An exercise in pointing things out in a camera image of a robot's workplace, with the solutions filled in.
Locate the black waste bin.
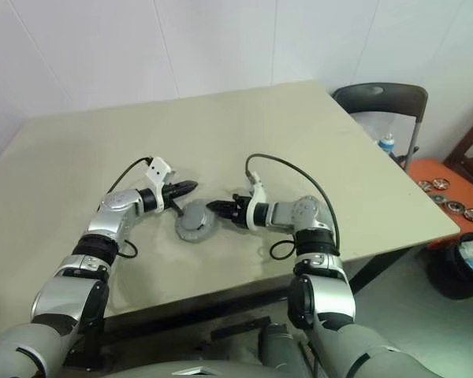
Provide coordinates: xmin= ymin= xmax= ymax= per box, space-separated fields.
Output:
xmin=427 ymin=232 xmax=473 ymax=301

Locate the black flat bar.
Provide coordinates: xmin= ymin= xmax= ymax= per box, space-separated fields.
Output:
xmin=210 ymin=316 xmax=271 ymax=342

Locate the black folding chair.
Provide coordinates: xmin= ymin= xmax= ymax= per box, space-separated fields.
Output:
xmin=332 ymin=81 xmax=430 ymax=172

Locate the water bottle with blue cap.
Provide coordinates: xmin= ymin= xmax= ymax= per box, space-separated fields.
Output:
xmin=379 ymin=132 xmax=396 ymax=155

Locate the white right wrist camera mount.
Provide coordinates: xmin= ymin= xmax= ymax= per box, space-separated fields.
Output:
xmin=244 ymin=171 xmax=267 ymax=232

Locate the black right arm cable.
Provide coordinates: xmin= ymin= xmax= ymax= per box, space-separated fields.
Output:
xmin=244 ymin=153 xmax=342 ymax=261

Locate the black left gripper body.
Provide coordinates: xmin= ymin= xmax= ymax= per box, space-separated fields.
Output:
xmin=160 ymin=180 xmax=181 ymax=213

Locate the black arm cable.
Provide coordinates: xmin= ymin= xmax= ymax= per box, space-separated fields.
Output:
xmin=102 ymin=157 xmax=153 ymax=259
xmin=244 ymin=153 xmax=342 ymax=261

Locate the brown wooden cabinet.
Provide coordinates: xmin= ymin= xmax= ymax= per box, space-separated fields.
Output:
xmin=443 ymin=106 xmax=473 ymax=182

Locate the dark grey rounded housing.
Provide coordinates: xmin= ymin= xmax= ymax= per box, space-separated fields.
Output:
xmin=258 ymin=322 xmax=312 ymax=378

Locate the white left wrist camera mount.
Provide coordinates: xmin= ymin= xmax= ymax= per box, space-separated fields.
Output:
xmin=147 ymin=156 xmax=178 ymax=212

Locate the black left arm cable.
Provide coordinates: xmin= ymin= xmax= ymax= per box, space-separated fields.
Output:
xmin=102 ymin=157 xmax=153 ymax=259

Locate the black table frame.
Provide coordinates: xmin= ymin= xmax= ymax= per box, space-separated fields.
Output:
xmin=62 ymin=235 xmax=434 ymax=359

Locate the grey robot torso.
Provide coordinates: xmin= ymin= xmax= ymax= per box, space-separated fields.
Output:
xmin=110 ymin=350 xmax=269 ymax=378

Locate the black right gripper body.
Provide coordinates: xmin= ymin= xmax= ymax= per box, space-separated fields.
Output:
xmin=229 ymin=193 xmax=252 ymax=231

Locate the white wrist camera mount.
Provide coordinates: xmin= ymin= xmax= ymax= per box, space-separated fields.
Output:
xmin=147 ymin=156 xmax=178 ymax=212
xmin=244 ymin=171 xmax=267 ymax=232

